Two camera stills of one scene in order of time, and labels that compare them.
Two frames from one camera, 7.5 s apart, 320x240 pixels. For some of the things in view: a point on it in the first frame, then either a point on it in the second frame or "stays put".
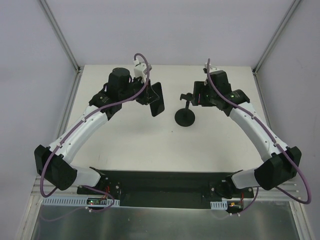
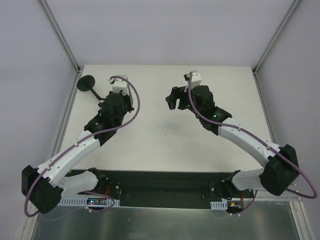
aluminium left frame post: [57, 28] stays put
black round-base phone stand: [185, 117] to [86, 83]
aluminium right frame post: [293, 6] stays put
